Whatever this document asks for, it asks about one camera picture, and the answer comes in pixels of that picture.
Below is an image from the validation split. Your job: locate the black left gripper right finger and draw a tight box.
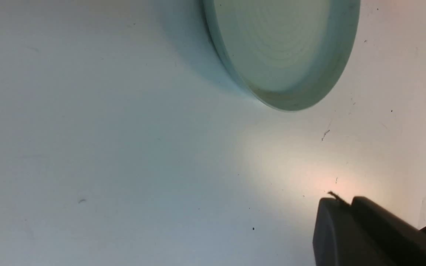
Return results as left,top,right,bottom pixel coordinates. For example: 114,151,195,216
351,197,426,266

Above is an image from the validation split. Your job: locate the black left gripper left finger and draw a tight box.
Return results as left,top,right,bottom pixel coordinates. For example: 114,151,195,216
312,198,396,266

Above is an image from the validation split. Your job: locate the light green round plate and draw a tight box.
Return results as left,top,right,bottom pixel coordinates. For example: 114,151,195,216
202,0,361,112

